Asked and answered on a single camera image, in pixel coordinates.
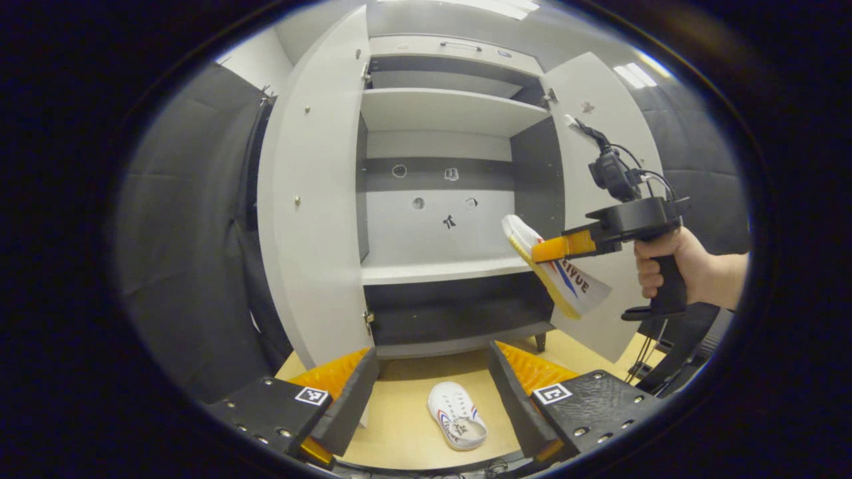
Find white canvas shoe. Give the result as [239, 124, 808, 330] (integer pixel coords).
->
[501, 214, 614, 321]
[427, 381, 489, 452]

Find small ceiling light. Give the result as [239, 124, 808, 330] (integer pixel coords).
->
[612, 61, 660, 89]

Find grey shoe cabinet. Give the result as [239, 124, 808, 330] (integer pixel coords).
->
[256, 5, 667, 371]

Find black backdrop cloth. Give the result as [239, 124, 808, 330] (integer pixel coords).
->
[628, 82, 752, 257]
[115, 63, 294, 404]

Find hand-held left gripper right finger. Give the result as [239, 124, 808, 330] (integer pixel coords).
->
[489, 341, 666, 464]

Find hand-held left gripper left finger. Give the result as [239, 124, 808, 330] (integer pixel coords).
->
[203, 346, 381, 467]

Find large ceiling light panel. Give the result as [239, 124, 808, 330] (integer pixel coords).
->
[433, 0, 540, 21]

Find black platform edge strip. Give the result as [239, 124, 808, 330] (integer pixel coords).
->
[635, 303, 734, 397]

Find thin black cables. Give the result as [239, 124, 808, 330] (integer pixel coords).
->
[625, 319, 670, 384]

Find black camera cable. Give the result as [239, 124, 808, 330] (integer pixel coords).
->
[564, 114, 678, 202]

